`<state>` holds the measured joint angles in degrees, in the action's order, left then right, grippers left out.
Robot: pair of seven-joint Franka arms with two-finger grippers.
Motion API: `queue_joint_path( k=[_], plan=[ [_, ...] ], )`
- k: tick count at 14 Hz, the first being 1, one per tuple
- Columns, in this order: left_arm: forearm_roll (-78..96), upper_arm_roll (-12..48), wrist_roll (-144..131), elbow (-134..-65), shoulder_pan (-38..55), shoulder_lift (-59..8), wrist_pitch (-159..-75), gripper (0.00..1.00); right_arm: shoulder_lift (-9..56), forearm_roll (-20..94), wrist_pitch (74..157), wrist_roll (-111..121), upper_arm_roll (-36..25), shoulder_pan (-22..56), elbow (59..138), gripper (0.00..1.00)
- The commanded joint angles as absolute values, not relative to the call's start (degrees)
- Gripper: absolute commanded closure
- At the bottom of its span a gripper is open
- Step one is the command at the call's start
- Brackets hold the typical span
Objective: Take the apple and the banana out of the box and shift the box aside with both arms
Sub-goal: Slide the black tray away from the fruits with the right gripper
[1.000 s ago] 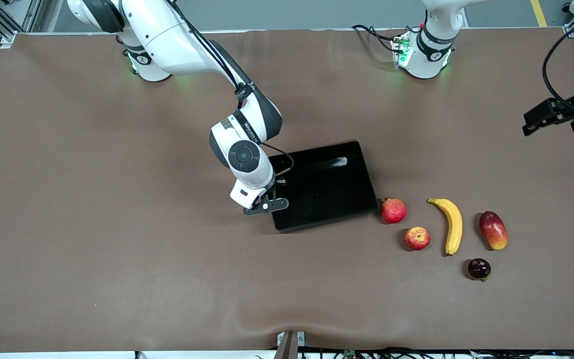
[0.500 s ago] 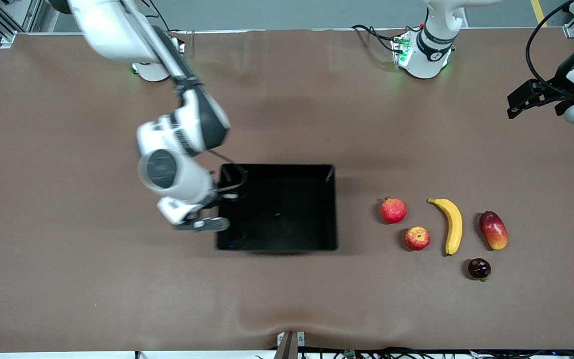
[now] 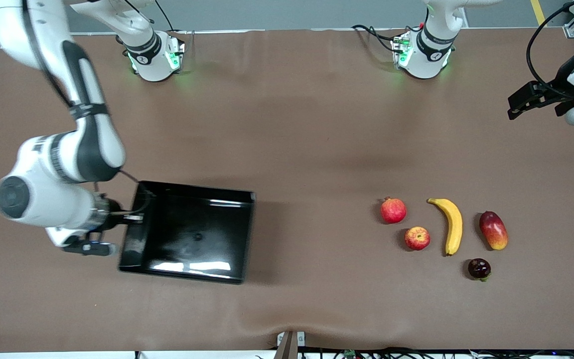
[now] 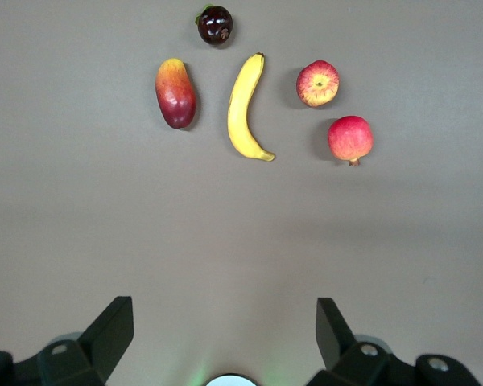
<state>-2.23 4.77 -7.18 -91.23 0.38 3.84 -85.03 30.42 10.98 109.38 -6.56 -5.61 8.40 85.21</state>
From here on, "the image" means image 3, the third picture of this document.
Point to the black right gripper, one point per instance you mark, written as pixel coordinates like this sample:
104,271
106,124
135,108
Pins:
114,208

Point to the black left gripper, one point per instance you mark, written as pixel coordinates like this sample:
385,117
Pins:
562,75

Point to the black rectangular plastic tray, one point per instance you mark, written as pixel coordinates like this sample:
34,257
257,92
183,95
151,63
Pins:
192,234

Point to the yellow banana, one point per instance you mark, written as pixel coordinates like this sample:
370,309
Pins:
454,224

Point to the red yellow apple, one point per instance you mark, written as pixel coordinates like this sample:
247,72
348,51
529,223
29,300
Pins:
417,238

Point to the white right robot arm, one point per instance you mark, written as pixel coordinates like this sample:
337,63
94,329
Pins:
43,199

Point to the red yellow mango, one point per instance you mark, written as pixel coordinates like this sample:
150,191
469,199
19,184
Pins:
494,230

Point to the dark purple mangosteen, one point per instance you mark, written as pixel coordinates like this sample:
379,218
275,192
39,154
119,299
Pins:
479,268

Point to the red pomegranate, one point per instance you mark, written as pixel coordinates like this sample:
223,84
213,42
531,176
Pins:
393,211

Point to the large table cover mat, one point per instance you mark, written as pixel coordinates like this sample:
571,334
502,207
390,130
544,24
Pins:
317,124

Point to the silver camera mount clamp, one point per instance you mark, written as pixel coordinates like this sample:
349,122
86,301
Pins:
290,344

